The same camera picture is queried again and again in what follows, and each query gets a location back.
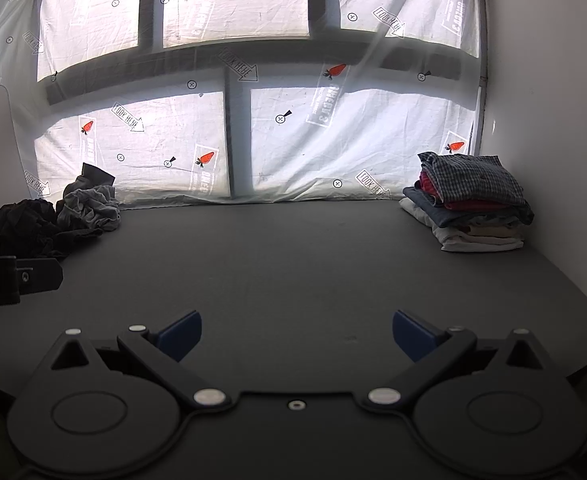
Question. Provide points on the black crumpled garment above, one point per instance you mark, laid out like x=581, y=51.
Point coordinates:
x=18, y=225

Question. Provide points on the white printed sheet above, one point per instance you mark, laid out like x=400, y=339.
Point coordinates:
x=283, y=110

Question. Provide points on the folded white garment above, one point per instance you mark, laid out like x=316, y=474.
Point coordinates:
x=473, y=246

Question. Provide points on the grey zip hoodie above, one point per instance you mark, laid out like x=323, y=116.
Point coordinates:
x=90, y=210

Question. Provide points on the folded cream garment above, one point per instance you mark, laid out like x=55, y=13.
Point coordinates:
x=493, y=232

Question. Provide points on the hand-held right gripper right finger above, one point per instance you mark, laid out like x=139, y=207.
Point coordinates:
x=413, y=335

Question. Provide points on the folded plaid shirt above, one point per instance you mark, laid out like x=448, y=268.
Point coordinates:
x=473, y=175

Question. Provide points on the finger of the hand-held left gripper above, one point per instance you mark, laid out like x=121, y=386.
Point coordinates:
x=43, y=276

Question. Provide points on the folded red garment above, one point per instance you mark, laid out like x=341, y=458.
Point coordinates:
x=468, y=205

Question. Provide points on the folded blue garment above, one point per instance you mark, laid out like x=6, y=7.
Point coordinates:
x=421, y=203

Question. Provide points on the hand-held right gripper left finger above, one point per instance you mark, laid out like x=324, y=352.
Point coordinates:
x=181, y=334

